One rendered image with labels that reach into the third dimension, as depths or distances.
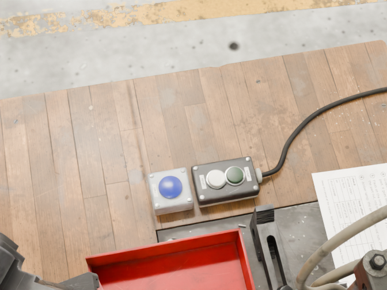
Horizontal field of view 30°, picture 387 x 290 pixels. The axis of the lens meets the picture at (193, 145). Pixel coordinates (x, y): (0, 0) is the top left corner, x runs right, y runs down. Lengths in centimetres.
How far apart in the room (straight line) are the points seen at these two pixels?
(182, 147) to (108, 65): 118
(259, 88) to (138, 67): 111
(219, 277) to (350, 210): 26
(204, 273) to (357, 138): 38
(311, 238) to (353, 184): 13
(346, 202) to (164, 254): 33
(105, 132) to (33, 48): 123
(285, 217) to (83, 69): 132
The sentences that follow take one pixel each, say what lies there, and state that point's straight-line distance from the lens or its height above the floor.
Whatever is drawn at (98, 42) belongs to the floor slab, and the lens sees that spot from 248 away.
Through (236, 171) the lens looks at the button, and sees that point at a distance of 122.
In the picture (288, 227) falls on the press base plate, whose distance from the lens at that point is 124.
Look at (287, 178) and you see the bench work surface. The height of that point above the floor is 90.
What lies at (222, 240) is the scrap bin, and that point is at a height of 92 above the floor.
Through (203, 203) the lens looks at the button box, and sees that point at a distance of 122.
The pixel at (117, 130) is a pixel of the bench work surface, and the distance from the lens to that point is 130.
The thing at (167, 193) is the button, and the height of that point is 94.
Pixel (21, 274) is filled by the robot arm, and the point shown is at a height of 130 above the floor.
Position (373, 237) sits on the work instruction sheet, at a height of 90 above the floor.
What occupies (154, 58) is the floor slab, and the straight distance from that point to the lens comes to 243.
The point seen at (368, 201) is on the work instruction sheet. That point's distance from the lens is 128.
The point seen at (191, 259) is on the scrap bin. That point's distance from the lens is 120.
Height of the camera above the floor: 205
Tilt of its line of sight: 64 degrees down
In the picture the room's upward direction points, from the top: 4 degrees clockwise
